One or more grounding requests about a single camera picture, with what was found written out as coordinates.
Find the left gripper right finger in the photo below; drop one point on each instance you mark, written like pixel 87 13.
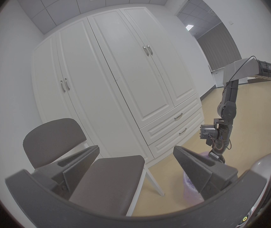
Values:
pixel 202 172

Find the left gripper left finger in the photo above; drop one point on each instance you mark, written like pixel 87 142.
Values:
pixel 73 172

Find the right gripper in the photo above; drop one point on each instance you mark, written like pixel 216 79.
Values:
pixel 218 155

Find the purple plastic bag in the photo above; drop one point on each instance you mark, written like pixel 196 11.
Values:
pixel 188 182

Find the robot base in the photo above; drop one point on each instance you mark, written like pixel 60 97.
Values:
pixel 268 160

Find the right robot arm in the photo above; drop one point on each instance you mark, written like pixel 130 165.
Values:
pixel 230 96

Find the white chair grey cushions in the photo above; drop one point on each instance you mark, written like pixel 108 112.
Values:
pixel 114 174

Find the white wardrobe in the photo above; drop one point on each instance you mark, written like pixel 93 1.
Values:
pixel 126 79

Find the grey curtain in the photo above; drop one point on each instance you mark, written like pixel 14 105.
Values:
pixel 218 49

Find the ceiling light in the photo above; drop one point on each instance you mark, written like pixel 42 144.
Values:
pixel 189 27

